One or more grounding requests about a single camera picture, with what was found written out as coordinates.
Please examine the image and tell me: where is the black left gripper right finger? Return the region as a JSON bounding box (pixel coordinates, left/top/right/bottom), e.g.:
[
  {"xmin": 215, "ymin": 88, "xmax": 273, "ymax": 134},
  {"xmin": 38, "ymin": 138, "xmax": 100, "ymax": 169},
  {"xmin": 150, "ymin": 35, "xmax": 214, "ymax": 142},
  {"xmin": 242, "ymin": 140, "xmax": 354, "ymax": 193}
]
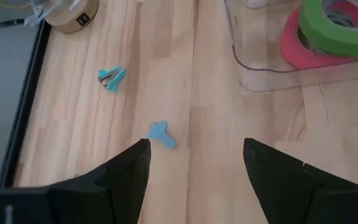
[{"xmin": 243, "ymin": 138, "xmax": 358, "ymax": 224}]

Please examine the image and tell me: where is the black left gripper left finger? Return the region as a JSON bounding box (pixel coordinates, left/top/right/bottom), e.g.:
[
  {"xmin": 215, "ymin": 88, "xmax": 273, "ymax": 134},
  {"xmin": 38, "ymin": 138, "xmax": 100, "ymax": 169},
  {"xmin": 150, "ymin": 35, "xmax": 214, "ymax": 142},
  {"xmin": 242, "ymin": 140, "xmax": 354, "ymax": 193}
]
[{"xmin": 47, "ymin": 138, "xmax": 152, "ymax": 224}]

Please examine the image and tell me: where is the blue staple remover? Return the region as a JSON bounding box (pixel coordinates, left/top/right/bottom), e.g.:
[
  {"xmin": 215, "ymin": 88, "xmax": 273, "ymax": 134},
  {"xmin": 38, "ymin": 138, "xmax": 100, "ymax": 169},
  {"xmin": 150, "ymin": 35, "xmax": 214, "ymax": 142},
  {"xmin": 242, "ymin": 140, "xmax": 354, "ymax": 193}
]
[{"xmin": 146, "ymin": 119, "xmax": 178, "ymax": 149}]

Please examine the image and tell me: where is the teal staple remover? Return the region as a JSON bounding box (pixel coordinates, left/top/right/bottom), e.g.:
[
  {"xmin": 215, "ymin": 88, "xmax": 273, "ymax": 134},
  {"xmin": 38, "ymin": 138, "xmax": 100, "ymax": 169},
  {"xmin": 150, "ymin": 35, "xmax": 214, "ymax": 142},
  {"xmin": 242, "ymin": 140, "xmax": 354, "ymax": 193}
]
[{"xmin": 97, "ymin": 65, "xmax": 126, "ymax": 93}]

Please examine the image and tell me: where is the pink tape roll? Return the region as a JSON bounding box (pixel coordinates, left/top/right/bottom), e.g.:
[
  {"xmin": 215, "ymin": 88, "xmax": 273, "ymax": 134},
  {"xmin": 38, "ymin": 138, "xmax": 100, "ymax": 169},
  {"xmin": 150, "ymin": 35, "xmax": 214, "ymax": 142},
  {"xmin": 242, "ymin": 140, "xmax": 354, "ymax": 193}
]
[{"xmin": 279, "ymin": 0, "xmax": 358, "ymax": 70}]

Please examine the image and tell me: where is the green masking tape roll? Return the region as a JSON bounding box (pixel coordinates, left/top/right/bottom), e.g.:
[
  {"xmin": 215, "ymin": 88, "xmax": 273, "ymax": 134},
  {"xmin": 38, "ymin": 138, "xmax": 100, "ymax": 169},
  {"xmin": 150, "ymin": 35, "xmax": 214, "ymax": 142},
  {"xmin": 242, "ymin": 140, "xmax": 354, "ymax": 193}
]
[{"xmin": 299, "ymin": 0, "xmax": 358, "ymax": 58}]

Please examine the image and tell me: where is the clear plastic bin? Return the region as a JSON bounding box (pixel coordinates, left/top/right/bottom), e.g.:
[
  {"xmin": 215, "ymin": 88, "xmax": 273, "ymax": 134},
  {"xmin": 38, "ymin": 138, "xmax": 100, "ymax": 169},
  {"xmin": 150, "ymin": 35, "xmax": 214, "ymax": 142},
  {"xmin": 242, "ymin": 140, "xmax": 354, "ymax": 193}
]
[{"xmin": 224, "ymin": 0, "xmax": 358, "ymax": 94}]

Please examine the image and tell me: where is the white lamp wooden base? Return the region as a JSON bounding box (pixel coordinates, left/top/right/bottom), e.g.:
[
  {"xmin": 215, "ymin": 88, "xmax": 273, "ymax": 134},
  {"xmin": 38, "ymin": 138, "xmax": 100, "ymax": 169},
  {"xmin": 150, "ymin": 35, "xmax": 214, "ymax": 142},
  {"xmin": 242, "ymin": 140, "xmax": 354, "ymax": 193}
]
[{"xmin": 23, "ymin": 0, "xmax": 101, "ymax": 34}]

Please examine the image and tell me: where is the black aluminium table frame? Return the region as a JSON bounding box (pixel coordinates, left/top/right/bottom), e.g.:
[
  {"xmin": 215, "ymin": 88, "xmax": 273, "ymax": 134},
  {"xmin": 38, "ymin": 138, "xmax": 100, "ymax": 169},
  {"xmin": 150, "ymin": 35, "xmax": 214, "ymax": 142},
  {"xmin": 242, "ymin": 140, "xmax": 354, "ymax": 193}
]
[{"xmin": 0, "ymin": 17, "xmax": 53, "ymax": 188}]

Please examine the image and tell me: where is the yellow floor cable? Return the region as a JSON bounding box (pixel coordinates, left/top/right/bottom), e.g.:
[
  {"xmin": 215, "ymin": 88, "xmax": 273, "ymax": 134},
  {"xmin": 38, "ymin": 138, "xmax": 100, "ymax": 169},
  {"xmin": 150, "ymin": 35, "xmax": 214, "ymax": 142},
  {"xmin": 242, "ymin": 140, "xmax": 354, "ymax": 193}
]
[{"xmin": 0, "ymin": 0, "xmax": 32, "ymax": 9}]

